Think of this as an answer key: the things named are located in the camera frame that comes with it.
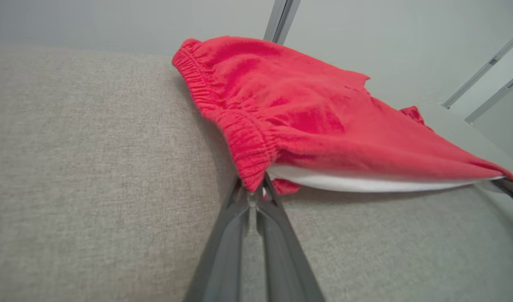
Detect red shorts with white panel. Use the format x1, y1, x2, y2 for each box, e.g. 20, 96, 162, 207
171, 36, 513, 195

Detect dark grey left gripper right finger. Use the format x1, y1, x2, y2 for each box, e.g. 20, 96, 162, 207
256, 173, 325, 302

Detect grey metal partition post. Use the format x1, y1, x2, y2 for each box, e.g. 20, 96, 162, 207
443, 27, 513, 109
464, 67, 513, 124
263, 0, 301, 45

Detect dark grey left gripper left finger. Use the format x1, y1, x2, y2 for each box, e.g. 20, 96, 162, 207
183, 176, 257, 302

